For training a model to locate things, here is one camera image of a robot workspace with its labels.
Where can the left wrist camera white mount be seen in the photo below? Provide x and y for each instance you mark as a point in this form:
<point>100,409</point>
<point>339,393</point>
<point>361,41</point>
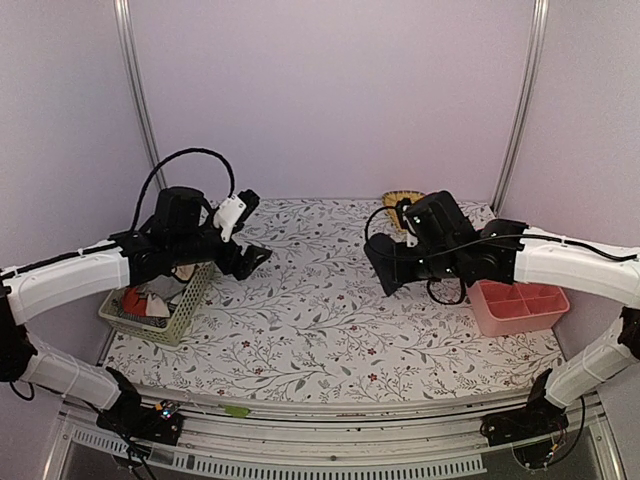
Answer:
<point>232,213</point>

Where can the pink divided organizer box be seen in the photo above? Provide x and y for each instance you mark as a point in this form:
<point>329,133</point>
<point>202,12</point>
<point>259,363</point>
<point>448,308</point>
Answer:
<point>502,309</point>

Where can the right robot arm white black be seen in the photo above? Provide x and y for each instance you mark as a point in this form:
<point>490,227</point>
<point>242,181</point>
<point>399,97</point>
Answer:
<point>510,251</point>

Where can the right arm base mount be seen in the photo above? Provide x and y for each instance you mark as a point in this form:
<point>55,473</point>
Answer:
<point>532,420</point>

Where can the right aluminium frame post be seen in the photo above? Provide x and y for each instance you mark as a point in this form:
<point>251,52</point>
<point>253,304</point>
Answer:
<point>532,63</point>

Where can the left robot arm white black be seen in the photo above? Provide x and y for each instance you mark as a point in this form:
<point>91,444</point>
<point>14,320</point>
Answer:
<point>123,260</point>

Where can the green tape piece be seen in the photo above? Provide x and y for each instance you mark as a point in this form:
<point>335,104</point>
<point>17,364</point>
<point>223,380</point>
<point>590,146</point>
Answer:
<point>236,411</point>

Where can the aluminium front rail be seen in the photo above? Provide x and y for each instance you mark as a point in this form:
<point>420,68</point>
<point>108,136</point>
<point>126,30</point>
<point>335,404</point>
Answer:
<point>428,439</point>

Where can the beige garment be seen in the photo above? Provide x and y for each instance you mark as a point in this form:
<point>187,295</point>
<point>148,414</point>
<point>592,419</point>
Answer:
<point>184,273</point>

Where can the yellow woven bamboo tray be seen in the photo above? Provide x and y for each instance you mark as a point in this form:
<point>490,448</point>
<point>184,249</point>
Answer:
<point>394,202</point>

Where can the aluminium frame post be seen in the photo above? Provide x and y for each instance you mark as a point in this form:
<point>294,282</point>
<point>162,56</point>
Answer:
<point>532,63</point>
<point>126,37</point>

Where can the cream perforated laundry basket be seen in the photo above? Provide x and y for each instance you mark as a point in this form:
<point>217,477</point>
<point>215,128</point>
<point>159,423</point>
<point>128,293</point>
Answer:
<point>166,322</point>

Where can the left aluminium frame post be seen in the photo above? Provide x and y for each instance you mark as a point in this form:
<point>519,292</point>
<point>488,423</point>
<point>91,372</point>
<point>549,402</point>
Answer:
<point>126,37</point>

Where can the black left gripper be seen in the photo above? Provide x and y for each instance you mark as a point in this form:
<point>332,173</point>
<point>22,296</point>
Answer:
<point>229,263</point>

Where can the navy underwear with cream waistband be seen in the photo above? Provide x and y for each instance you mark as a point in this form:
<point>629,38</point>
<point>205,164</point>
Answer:
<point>391,261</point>

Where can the floral tablecloth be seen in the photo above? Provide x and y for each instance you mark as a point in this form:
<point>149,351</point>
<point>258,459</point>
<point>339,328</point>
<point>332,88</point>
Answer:
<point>313,325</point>

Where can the red garment in basket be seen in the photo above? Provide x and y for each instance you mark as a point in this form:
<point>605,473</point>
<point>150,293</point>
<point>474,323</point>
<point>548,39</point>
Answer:
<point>134,301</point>

